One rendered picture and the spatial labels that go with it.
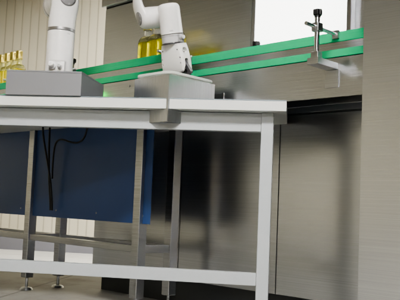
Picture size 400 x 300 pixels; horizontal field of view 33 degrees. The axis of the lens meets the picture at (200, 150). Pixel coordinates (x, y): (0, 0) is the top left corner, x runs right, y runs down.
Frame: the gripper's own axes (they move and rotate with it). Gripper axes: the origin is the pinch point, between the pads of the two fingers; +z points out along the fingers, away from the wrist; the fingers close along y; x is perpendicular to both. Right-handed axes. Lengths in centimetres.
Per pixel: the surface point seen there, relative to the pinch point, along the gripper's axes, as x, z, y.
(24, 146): -8, 20, 109
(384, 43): 2, -6, -77
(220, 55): -21.3, -9.6, -2.6
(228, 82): -16.5, 0.4, -8.8
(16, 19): -156, -63, 313
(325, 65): -8, -2, -53
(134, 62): -13.4, -11.3, 33.9
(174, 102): 11.4, 4.1, -7.5
